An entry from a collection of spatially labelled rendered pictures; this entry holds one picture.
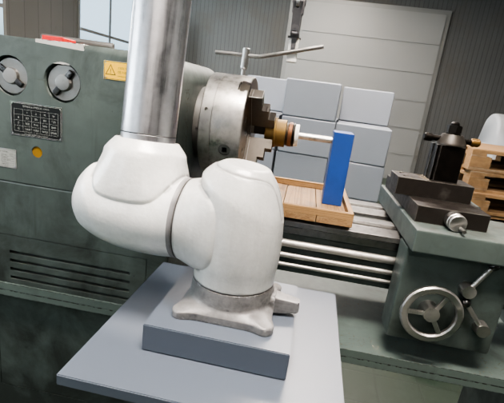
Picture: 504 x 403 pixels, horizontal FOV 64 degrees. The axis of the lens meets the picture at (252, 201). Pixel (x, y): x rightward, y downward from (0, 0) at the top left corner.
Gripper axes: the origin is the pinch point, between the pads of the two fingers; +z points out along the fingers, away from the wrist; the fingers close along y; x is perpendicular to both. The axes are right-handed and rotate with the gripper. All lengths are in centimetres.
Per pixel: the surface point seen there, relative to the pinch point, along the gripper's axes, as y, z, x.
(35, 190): -30, 48, 65
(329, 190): -7.8, 40.2, -17.6
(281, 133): -8.1, 24.6, -0.5
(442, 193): -17, 34, -47
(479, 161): 194, 44, -140
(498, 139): 463, 36, -266
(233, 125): -19.6, 23.2, 12.4
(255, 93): -12.1, 14.1, 8.2
